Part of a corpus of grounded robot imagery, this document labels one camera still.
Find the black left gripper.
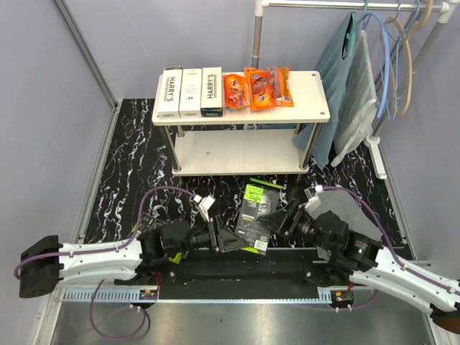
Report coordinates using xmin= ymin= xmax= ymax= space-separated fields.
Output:
xmin=170 ymin=215 xmax=248 ymax=254

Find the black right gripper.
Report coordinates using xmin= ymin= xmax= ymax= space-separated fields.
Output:
xmin=257 ymin=198 xmax=336 ymax=253

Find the black green Gillette box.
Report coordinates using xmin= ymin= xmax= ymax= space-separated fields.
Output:
xmin=235 ymin=178 xmax=282 ymax=255
xmin=134 ymin=213 xmax=188 ymax=265

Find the white harry's box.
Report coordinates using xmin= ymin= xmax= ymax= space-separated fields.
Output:
xmin=157 ymin=68 xmax=183 ymax=119
xmin=201 ymin=67 xmax=224 ymax=117
xmin=179 ymin=68 xmax=203 ymax=119

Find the orange Bic razor pack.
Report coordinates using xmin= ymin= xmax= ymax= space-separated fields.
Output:
xmin=224 ymin=74 xmax=249 ymax=109

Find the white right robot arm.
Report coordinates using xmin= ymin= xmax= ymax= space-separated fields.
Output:
xmin=257 ymin=201 xmax=459 ymax=334

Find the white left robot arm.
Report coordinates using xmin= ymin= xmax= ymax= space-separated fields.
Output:
xmin=15 ymin=216 xmax=249 ymax=298

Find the white two-tier shelf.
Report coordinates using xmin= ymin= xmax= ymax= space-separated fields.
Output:
xmin=152 ymin=71 xmax=330 ymax=176

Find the grey hanging towel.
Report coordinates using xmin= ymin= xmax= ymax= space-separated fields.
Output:
xmin=331 ymin=30 xmax=377 ymax=167

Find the teal hanging garment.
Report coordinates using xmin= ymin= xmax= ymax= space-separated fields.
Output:
xmin=293 ymin=12 xmax=358 ymax=170

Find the wooden clothes hanger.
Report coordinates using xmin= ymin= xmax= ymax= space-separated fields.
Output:
xmin=385 ymin=1 xmax=434 ymax=120

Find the blue clothes hanger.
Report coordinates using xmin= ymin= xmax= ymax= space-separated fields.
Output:
xmin=364 ymin=12 xmax=422 ymax=121

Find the metal clothes rack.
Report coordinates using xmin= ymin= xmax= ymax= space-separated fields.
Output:
xmin=261 ymin=1 xmax=458 ymax=180

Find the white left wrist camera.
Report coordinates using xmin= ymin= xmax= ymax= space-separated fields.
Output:
xmin=193 ymin=195 xmax=216 ymax=222

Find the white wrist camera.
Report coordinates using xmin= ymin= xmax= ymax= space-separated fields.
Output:
xmin=193 ymin=195 xmax=216 ymax=222
xmin=304 ymin=185 xmax=323 ymax=214

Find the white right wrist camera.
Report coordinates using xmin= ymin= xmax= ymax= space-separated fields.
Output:
xmin=304 ymin=185 xmax=323 ymax=214

